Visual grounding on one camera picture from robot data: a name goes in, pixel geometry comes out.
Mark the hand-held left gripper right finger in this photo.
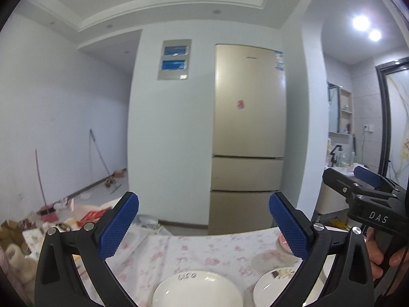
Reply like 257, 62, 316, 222
269, 192, 375, 307

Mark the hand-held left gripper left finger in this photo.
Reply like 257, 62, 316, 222
35, 191, 141, 307

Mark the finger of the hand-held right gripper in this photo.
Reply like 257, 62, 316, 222
353, 165, 409, 199
322, 167, 364, 204

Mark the strawberry print bowl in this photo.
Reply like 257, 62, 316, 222
251, 230, 304, 271

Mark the white cartoon print plate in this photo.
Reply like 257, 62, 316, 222
254, 266, 303, 307
152, 270, 244, 307

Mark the person's right hand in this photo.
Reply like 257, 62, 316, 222
366, 227, 409, 279

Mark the bathroom vanity cabinet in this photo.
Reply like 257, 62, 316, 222
314, 166, 353, 215

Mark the black faucet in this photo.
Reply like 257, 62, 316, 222
329, 145, 344, 168

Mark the red cardboard box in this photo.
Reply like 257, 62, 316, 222
78, 206, 113, 226

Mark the floral print sliding door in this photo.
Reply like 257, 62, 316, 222
375, 57, 409, 184

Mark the bathroom mirror cabinet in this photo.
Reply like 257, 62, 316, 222
327, 82, 340, 134

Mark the pink printed tablecloth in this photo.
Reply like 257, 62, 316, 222
73, 226, 333, 307

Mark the gold refrigerator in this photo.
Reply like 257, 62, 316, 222
208, 43, 287, 236

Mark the brown cardboard box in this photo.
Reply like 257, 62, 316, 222
0, 219, 30, 254

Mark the beige plush toy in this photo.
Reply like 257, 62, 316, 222
0, 243, 39, 282

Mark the grey electrical panel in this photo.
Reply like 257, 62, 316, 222
156, 39, 192, 81

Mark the pink wall shelf niche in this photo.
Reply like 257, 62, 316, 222
339, 89, 354, 135

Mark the metal mop handle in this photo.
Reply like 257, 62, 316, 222
89, 128, 113, 181

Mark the red handled broom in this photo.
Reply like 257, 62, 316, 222
35, 149, 56, 222

